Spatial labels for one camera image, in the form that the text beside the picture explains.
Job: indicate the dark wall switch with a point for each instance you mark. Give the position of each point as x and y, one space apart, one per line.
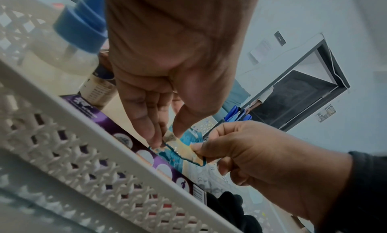
279 38

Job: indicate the bunch of blue pens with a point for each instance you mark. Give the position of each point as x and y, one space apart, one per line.
237 113

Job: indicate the teal thread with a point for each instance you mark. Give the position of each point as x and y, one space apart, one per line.
184 156

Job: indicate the blue capped bottle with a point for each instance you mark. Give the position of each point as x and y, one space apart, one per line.
93 7

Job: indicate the clear bottle with blue cap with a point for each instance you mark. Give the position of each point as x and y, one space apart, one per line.
69 43

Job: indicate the white paper notice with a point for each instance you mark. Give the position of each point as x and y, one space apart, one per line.
260 51

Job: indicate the teal fabric item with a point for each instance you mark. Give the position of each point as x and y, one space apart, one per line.
238 93

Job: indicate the purple printed box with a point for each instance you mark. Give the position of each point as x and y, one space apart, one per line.
121 131

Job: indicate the white plastic lattice basket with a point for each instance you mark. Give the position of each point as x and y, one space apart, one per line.
75 160

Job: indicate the person's right forearm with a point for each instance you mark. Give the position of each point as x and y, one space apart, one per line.
359 193

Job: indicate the small jar with white label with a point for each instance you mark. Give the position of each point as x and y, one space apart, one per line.
98 88

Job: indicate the black cloth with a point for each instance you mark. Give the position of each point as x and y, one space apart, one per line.
232 210

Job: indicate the small wall poster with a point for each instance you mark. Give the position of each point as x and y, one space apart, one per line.
325 113

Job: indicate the person's right hand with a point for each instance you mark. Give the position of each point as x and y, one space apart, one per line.
281 162

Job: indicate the person's left hand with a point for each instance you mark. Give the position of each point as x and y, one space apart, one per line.
169 40

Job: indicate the dark grey door frame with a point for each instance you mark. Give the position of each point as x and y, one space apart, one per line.
332 67

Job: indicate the blue yellow printed packet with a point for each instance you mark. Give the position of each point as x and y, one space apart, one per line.
187 141

